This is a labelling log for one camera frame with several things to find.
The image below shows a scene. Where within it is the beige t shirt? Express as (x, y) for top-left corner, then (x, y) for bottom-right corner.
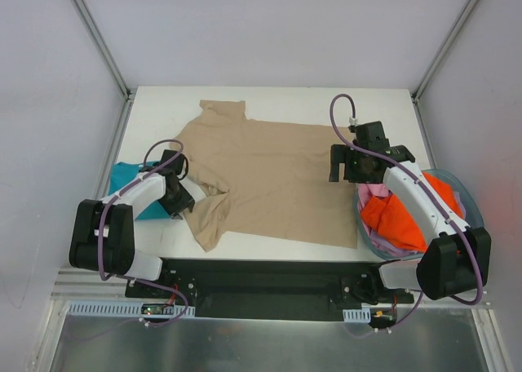
(176, 100), (357, 251)

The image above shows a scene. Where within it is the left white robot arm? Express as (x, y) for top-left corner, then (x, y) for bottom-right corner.
(69, 149), (195, 298)

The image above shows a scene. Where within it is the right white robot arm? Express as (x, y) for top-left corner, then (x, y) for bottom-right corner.
(330, 119), (491, 306)

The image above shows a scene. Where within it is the pink t shirt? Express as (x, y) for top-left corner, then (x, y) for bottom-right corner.
(357, 184), (392, 246)

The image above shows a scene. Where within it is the orange t shirt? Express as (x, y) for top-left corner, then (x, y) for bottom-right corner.
(361, 174), (464, 255)

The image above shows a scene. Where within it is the folded teal t shirt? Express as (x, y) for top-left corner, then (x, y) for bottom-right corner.
(109, 159), (170, 221)

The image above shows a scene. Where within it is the lavender t shirt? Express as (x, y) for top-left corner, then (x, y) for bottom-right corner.
(366, 192), (466, 259)

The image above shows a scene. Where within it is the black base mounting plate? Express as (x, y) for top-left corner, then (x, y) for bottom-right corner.
(125, 259), (414, 321)

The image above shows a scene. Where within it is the translucent blue laundry basket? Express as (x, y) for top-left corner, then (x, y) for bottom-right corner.
(353, 169), (484, 260)

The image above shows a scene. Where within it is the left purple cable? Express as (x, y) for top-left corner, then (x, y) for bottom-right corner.
(69, 139), (191, 340)

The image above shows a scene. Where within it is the left white cable duct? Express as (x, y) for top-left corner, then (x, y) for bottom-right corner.
(69, 301), (196, 320)

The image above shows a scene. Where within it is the white cable duct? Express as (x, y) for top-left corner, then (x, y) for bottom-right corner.
(343, 307), (371, 324)
(69, 301), (196, 320)

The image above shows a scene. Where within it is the left aluminium frame post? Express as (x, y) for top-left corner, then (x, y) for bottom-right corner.
(60, 0), (136, 100)

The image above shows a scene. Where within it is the aluminium frame post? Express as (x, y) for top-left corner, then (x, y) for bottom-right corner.
(60, 0), (136, 100)
(410, 0), (493, 103)

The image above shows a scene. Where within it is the aluminium front rail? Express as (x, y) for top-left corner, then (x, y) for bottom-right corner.
(51, 268), (493, 309)

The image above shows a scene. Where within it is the right white cable duct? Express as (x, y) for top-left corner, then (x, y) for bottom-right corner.
(343, 307), (371, 324)

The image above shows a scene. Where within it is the right aluminium frame post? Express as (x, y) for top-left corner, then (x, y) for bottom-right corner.
(410, 0), (493, 103)

